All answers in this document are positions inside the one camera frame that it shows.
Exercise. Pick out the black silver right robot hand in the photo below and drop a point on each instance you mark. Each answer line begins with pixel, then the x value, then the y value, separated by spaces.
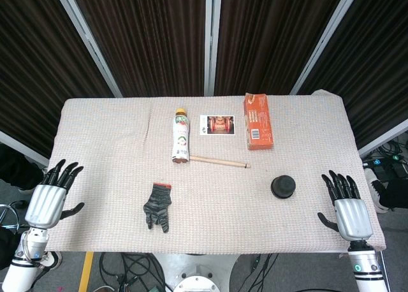
pixel 352 215

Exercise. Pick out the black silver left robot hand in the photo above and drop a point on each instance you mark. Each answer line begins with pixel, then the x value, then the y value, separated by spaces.
pixel 44 202

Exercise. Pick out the black plastic cup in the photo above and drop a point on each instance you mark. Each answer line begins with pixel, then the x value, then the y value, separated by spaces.
pixel 283 186

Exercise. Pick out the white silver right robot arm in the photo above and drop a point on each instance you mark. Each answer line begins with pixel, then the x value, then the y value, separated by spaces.
pixel 366 269

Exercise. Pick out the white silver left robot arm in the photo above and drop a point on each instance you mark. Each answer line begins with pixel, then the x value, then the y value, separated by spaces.
pixel 28 242

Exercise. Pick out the white black sneaker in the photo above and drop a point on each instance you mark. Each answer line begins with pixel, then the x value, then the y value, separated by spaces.
pixel 52 260
pixel 377 193

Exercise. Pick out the black power strip green lights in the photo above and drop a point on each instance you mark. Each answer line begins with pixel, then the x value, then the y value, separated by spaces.
pixel 381 166

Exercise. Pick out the yellow floor tape strip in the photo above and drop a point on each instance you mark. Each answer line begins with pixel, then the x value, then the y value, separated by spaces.
pixel 86 273

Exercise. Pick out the beige waffle-weave tablecloth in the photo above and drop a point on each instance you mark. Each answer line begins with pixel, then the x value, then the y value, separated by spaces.
pixel 111 145

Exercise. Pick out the grey black striped knit glove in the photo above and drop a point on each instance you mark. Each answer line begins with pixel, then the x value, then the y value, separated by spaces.
pixel 157 206

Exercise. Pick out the orange cardboard box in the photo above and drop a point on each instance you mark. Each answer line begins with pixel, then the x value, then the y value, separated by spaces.
pixel 259 123

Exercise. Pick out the dark corrugated partition panel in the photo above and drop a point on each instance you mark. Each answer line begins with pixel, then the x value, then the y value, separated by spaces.
pixel 32 65
pixel 271 33
pixel 146 40
pixel 379 65

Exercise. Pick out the wooden stick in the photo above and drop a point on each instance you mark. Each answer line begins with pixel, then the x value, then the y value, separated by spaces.
pixel 216 160

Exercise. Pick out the white drink bottle yellow cap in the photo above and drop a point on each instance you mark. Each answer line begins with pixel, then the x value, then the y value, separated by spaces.
pixel 180 135

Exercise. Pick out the white-bordered photo card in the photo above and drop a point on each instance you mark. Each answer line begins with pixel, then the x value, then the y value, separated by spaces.
pixel 218 124

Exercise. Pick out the chrome chair frame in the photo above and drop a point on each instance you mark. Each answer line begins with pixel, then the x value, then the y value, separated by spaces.
pixel 9 215

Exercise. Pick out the grey metal partition post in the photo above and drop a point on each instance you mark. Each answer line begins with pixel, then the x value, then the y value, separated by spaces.
pixel 22 148
pixel 382 140
pixel 326 40
pixel 212 40
pixel 88 40

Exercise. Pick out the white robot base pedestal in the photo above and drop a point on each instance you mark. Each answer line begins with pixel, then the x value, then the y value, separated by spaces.
pixel 194 284

